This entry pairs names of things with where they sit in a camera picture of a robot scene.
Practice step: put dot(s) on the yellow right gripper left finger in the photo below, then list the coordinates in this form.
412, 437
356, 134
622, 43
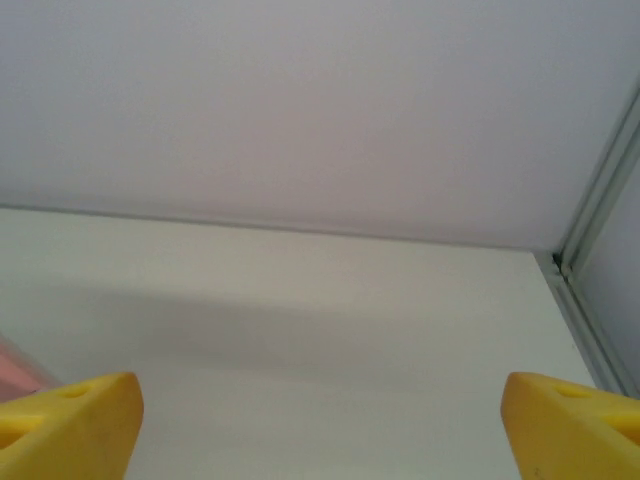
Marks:
65, 430

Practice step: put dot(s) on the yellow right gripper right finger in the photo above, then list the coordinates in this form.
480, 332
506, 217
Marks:
570, 435

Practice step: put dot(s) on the aluminium right side rail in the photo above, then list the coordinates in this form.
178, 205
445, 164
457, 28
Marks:
595, 325

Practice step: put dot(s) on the aluminium right corner post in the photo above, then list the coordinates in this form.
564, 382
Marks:
605, 185

